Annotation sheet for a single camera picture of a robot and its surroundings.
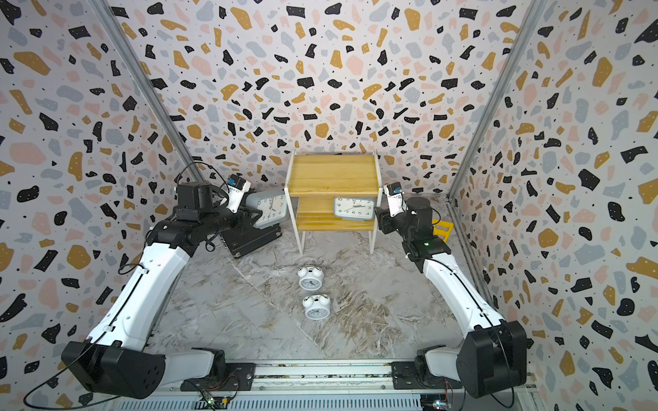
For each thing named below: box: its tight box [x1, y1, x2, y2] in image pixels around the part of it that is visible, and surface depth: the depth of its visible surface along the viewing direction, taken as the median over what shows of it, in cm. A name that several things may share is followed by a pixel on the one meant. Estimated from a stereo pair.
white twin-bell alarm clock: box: [297, 264, 324, 292], surface depth 89 cm
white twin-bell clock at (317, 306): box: [302, 293, 331, 321], surface depth 82 cm
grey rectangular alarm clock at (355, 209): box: [334, 196, 378, 222], surface depth 91 cm
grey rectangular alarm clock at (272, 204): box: [245, 190, 288, 229], surface depth 81 cm
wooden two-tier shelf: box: [284, 149, 383, 256], surface depth 85 cm
